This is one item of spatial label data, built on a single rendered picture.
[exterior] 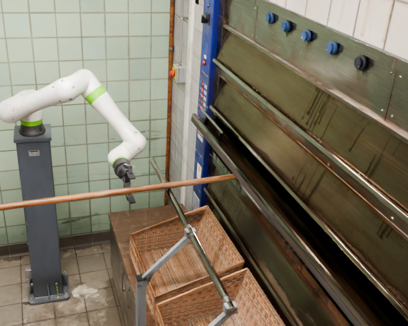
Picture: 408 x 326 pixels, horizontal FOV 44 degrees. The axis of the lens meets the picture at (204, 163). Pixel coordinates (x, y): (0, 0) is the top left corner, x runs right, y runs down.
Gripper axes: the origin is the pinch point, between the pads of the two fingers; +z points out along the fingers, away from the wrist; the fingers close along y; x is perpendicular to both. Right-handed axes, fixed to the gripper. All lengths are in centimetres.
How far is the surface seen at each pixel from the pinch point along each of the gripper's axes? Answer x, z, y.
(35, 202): 44.6, 1.6, -0.6
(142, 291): 3.9, 38.0, 30.4
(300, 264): -53, 71, 2
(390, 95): -55, 97, -79
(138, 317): 6, 38, 46
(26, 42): 39, -125, -41
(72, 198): 28.5, 1.6, -0.5
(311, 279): -53, 80, 2
